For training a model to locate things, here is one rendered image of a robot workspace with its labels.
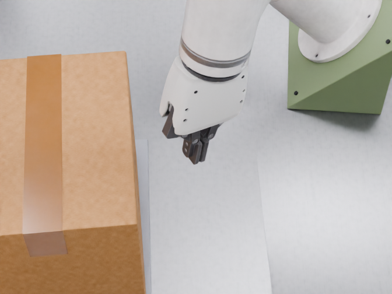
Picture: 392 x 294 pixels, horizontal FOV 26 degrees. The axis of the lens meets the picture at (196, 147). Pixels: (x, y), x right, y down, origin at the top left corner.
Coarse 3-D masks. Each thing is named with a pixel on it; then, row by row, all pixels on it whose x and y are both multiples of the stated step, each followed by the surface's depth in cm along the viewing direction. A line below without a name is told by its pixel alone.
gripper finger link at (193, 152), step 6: (186, 138) 108; (186, 144) 110; (198, 144) 109; (186, 150) 111; (192, 150) 111; (198, 150) 110; (186, 156) 111; (192, 156) 111; (198, 156) 111; (192, 162) 112
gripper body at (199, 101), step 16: (176, 64) 99; (176, 80) 100; (192, 80) 98; (208, 80) 98; (224, 80) 98; (240, 80) 103; (176, 96) 101; (192, 96) 100; (208, 96) 101; (224, 96) 103; (240, 96) 105; (160, 112) 106; (176, 112) 102; (192, 112) 102; (208, 112) 103; (224, 112) 105; (176, 128) 103; (192, 128) 105
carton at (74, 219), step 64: (0, 64) 123; (64, 64) 123; (0, 128) 116; (64, 128) 116; (128, 128) 116; (0, 192) 110; (64, 192) 110; (128, 192) 110; (0, 256) 111; (64, 256) 112; (128, 256) 114
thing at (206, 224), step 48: (0, 0) 172; (48, 0) 172; (96, 0) 172; (144, 0) 172; (0, 48) 164; (48, 48) 164; (96, 48) 164; (144, 48) 164; (144, 96) 157; (240, 144) 151; (192, 192) 145; (240, 192) 145; (192, 240) 139; (240, 240) 139; (192, 288) 134; (240, 288) 134
